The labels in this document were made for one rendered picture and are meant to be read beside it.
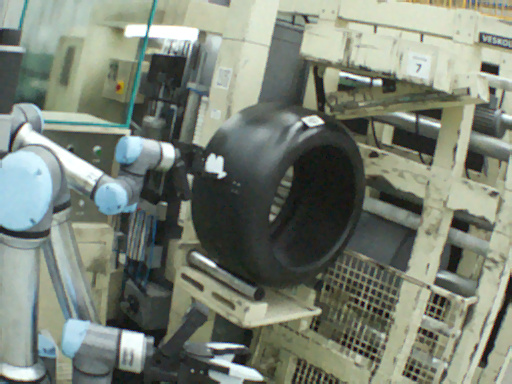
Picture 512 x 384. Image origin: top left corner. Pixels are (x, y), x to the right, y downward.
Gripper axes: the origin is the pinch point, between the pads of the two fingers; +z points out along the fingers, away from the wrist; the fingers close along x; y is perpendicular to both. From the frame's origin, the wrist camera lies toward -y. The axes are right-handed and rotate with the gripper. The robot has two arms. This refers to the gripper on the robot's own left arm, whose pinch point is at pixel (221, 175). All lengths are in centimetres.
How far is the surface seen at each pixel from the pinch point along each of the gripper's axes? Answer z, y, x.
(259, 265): 13.6, -22.4, -10.8
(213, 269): 16.6, -31.4, 10.9
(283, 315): 34, -40, -9
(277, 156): 8.0, 9.5, -11.5
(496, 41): 71, 73, -43
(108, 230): 1, -34, 56
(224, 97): 18.4, 23.1, 30.0
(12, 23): 192, 104, 907
